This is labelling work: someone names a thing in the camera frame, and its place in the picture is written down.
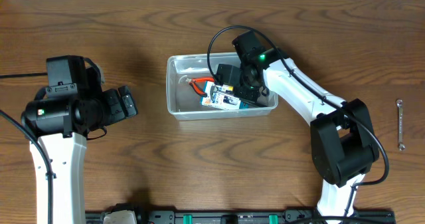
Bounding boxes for teal white screwdriver set box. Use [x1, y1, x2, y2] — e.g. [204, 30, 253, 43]
[201, 81, 249, 110]

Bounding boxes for red handled cutting pliers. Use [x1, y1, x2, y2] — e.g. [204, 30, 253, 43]
[185, 76, 214, 97]

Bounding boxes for clear plastic container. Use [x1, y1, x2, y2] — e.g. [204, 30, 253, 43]
[166, 54, 278, 120]

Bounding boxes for silver combination wrench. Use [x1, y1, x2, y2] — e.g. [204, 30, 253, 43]
[396, 99, 405, 151]

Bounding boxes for black yellow handled screwdriver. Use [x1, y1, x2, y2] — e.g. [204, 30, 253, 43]
[211, 86, 266, 108]

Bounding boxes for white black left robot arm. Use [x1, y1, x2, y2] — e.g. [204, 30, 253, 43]
[21, 55, 138, 223]

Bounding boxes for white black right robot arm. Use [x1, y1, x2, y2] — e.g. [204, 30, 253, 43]
[210, 27, 386, 223]

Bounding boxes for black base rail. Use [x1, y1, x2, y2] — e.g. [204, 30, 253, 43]
[86, 203, 396, 224]

